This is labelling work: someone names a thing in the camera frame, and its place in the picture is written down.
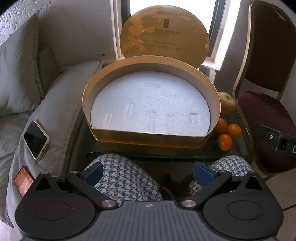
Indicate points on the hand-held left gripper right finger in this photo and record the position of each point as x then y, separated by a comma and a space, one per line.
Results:
203, 173

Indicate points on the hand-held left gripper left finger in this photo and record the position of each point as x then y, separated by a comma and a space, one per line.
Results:
93, 173

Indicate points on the orange tangerine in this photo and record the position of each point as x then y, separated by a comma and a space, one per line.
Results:
224, 142
220, 125
234, 131

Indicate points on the gold semicircular gift box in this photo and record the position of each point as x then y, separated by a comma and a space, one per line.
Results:
148, 141

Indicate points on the red-green apple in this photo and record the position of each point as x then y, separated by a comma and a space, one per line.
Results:
227, 104

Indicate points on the person's right leg houndstooth trousers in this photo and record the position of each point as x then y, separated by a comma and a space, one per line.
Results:
231, 163

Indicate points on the person's leg houndstooth trousers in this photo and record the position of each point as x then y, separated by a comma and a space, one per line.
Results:
231, 163
124, 176

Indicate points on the person's left leg houndstooth trousers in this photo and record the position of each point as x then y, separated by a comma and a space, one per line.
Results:
124, 176

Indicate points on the smartphone in white case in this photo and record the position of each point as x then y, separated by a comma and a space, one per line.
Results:
35, 140

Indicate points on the smartphone with red screen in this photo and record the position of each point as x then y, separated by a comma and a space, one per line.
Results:
22, 180

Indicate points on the maroon padded banquet chair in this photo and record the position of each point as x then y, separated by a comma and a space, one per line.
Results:
268, 69

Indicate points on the white foam box insert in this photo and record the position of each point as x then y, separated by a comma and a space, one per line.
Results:
150, 104

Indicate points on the grey sofa seat cushion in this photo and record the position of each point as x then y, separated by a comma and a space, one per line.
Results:
9, 143

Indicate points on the grey sofa back cushion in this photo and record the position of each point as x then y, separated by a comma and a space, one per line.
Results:
18, 69

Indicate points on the gold round box lid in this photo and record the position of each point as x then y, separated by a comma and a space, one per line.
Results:
161, 32

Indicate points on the beige sofa frame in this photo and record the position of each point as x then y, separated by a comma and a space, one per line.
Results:
47, 62

